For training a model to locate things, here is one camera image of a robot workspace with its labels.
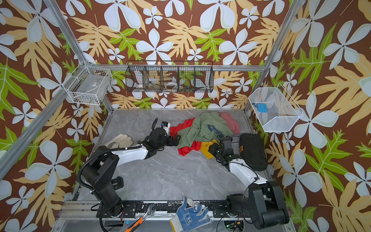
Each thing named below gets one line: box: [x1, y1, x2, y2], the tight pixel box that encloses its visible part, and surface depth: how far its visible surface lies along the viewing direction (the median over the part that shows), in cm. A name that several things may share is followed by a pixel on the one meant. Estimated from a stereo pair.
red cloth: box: [170, 117, 202, 157], surface depth 95 cm
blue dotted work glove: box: [169, 196, 212, 232], surface depth 73 cm
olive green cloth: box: [177, 112, 234, 149], surface depth 95 cm
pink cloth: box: [218, 112, 241, 135], surface depth 106 cm
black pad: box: [239, 132, 269, 172], surface depth 93 cm
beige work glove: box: [103, 133, 134, 149], surface depth 103 cm
